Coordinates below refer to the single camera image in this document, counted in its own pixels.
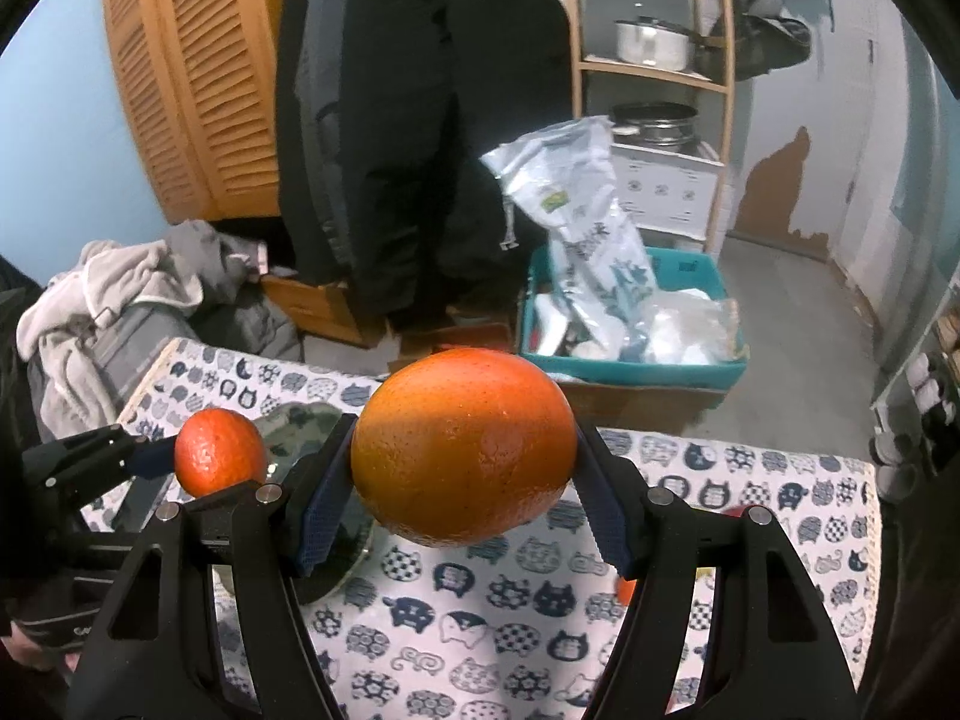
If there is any group of shoes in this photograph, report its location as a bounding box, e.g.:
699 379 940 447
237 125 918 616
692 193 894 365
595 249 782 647
874 300 960 496

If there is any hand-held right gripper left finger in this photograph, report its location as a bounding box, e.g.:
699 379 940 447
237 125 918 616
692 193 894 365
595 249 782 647
66 412 361 720

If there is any white patterned basket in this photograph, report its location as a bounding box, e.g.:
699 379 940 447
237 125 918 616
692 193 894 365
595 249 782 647
609 139 727 241

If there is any wooden drawer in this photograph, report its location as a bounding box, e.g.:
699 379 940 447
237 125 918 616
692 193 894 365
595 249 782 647
259 274 376 350

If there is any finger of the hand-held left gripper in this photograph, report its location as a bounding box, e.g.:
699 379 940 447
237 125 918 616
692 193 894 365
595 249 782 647
22 426 177 515

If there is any cat print tablecloth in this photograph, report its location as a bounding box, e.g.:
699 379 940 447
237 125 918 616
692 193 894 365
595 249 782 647
79 337 878 720

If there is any white printed rice bag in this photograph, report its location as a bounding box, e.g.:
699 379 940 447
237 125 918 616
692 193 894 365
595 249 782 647
480 116 661 361

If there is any wooden louvered wardrobe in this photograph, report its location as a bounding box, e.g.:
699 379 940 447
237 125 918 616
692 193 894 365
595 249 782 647
101 0 316 226

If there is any olive green hanging bag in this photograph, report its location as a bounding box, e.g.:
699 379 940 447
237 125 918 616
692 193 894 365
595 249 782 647
731 0 815 83

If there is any steel steamer pot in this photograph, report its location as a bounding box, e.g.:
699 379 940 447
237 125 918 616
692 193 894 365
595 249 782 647
609 103 700 145

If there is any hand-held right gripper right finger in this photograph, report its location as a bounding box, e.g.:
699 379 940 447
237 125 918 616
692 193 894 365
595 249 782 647
574 424 860 720

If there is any wooden shelf rack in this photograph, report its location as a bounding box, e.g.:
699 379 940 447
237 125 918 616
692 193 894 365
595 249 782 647
562 0 740 256

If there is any dark grey jacket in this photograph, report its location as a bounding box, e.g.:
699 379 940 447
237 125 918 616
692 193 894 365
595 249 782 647
289 0 361 278

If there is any black coat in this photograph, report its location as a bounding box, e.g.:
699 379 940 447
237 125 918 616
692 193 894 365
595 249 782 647
276 0 575 331

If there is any person's left hand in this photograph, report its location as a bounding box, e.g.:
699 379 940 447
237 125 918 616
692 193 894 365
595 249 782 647
4 634 76 672

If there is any clear plastic bag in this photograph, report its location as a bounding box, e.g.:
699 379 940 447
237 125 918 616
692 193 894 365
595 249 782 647
649 289 747 365

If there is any steel cooking pot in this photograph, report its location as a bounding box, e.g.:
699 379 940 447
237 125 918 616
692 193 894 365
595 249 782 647
615 15 728 72

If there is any teal plastic crate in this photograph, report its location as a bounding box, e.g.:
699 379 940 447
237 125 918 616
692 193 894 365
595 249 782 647
516 246 749 387

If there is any small orange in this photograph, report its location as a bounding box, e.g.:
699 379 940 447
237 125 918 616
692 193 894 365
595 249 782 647
174 407 267 500

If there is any shoe rack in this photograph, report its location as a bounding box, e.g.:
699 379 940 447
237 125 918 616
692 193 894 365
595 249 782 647
870 262 960 481

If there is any pile of grey clothes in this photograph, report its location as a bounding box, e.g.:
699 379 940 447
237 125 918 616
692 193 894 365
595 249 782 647
16 240 207 436

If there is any green patterned bowl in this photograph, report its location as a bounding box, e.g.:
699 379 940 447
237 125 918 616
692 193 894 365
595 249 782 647
214 401 376 605

